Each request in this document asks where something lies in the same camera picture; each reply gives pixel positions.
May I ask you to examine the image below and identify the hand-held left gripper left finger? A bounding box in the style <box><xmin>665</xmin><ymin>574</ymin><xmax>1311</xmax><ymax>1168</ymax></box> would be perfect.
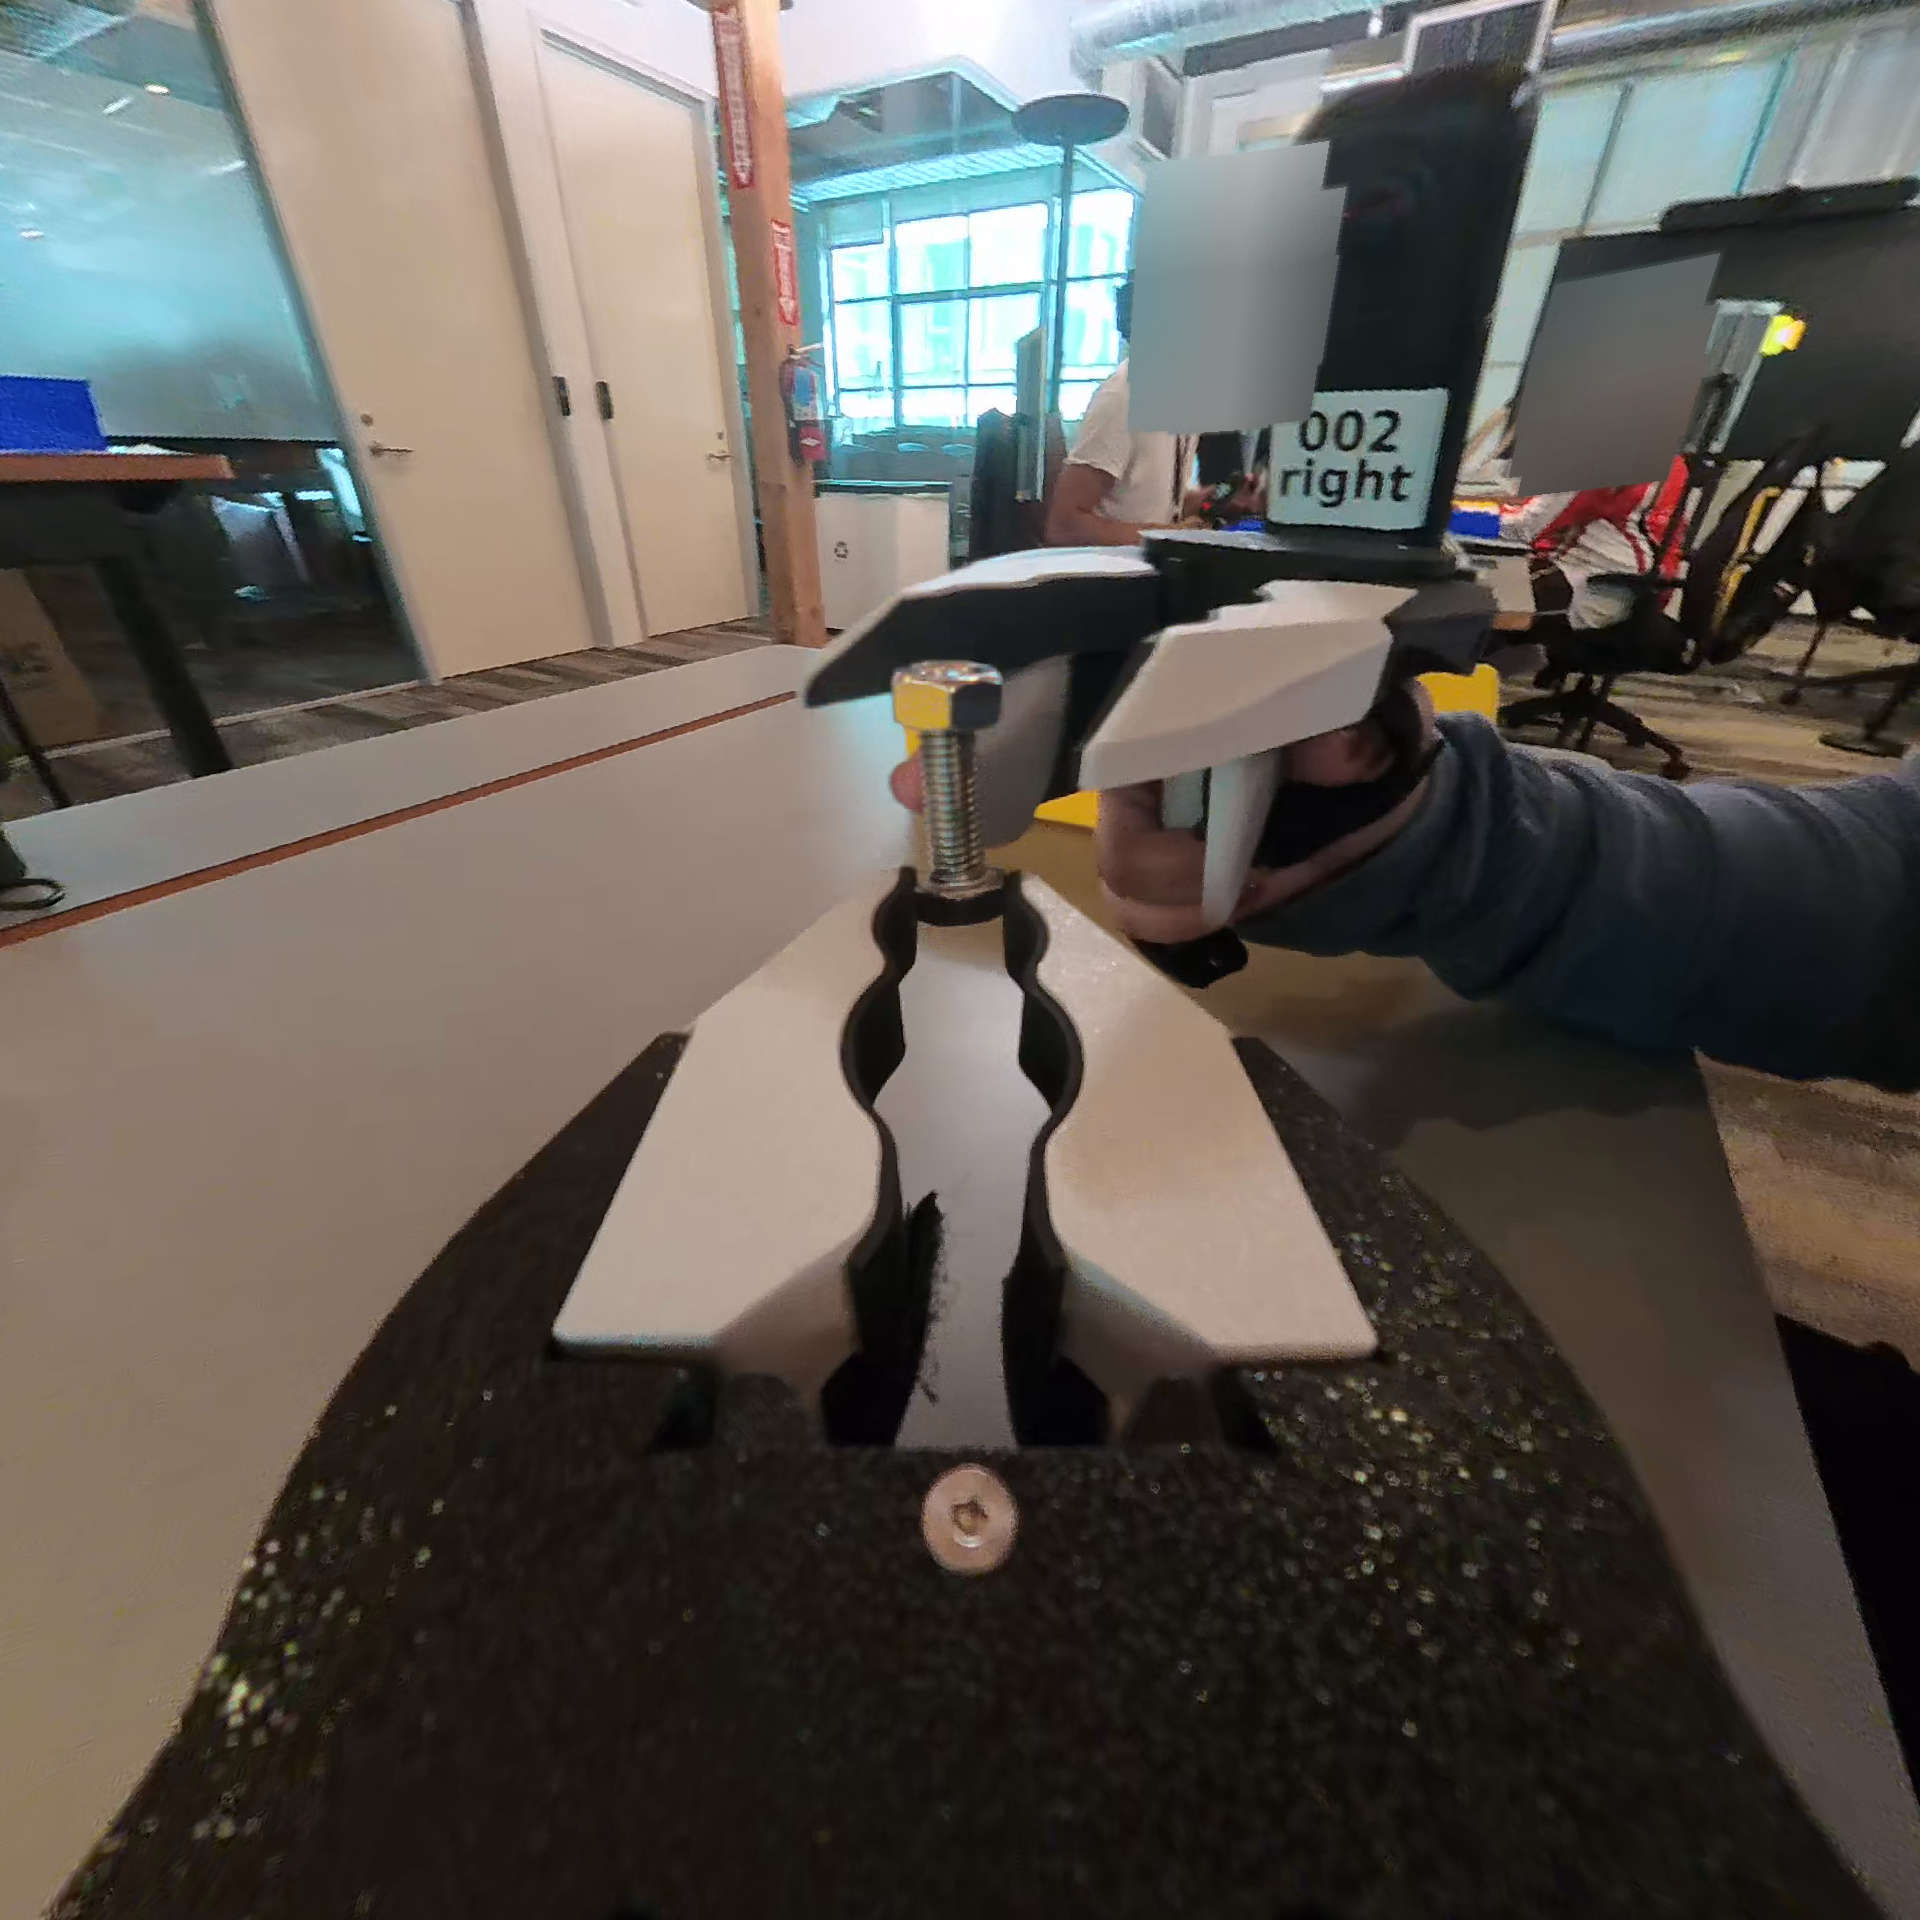
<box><xmin>551</xmin><ymin>866</ymin><xmax>920</xmax><ymax>1450</ymax></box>

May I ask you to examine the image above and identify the dark wood desk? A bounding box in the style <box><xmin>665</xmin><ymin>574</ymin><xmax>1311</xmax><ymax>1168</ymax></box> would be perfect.
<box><xmin>0</xmin><ymin>441</ymin><xmax>353</xmax><ymax>782</ymax></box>

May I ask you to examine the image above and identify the white recycling cabinet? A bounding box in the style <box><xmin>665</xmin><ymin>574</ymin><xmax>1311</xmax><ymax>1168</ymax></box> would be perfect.
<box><xmin>814</xmin><ymin>482</ymin><xmax>957</xmax><ymax>641</ymax></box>

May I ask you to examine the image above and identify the person's right hand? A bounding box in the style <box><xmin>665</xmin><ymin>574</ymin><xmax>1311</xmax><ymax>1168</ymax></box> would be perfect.
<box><xmin>1093</xmin><ymin>682</ymin><xmax>1444</xmax><ymax>951</ymax></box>

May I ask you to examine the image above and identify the person's right forearm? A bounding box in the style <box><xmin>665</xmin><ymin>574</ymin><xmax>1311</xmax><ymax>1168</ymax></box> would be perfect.
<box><xmin>1240</xmin><ymin>711</ymin><xmax>1920</xmax><ymax>1095</ymax></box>

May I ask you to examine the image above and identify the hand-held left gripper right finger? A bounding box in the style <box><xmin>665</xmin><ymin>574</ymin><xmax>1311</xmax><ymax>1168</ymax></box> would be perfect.
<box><xmin>1000</xmin><ymin>874</ymin><xmax>1377</xmax><ymax>1450</ymax></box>

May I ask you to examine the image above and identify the black office chair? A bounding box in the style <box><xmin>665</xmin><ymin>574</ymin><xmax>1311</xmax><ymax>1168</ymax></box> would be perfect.
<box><xmin>1499</xmin><ymin>450</ymin><xmax>1847</xmax><ymax>781</ymax></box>

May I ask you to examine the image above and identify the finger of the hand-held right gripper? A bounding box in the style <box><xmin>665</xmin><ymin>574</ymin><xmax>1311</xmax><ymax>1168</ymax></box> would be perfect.
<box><xmin>1077</xmin><ymin>583</ymin><xmax>1420</xmax><ymax>827</ymax></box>
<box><xmin>801</xmin><ymin>544</ymin><xmax>1167</xmax><ymax>849</ymax></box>

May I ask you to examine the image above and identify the cardboard box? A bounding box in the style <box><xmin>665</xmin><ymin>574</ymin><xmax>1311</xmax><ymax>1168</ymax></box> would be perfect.
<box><xmin>0</xmin><ymin>569</ymin><xmax>92</xmax><ymax>753</ymax></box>

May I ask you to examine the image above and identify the steel hex bolt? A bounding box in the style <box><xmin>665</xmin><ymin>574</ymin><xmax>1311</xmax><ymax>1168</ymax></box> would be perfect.
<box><xmin>891</xmin><ymin>661</ymin><xmax>1007</xmax><ymax>897</ymax></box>

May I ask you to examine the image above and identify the white door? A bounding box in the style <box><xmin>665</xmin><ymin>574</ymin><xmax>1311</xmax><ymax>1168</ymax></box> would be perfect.
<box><xmin>527</xmin><ymin>27</ymin><xmax>758</xmax><ymax>641</ymax></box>
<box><xmin>211</xmin><ymin>0</ymin><xmax>601</xmax><ymax>682</ymax></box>

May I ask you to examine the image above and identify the silver ventilation duct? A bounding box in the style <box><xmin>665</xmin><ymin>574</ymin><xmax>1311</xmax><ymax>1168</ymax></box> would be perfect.
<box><xmin>1071</xmin><ymin>0</ymin><xmax>1920</xmax><ymax>69</ymax></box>

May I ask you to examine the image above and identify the black floor lamp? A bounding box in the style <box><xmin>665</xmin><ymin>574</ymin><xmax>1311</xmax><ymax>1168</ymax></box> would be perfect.
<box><xmin>1012</xmin><ymin>95</ymin><xmax>1136</xmax><ymax>506</ymax></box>

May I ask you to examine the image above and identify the black high back chair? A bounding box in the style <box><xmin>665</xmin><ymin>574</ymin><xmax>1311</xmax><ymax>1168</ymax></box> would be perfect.
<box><xmin>966</xmin><ymin>405</ymin><xmax>1052</xmax><ymax>565</ymax></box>

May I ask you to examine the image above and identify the yellow plastic bin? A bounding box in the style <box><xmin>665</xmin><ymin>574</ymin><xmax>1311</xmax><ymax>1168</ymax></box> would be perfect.
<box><xmin>1030</xmin><ymin>669</ymin><xmax>1504</xmax><ymax>830</ymax></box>

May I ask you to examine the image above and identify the wooden column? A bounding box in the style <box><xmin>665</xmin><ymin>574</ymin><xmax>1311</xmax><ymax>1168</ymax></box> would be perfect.
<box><xmin>709</xmin><ymin>0</ymin><xmax>832</xmax><ymax>649</ymax></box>

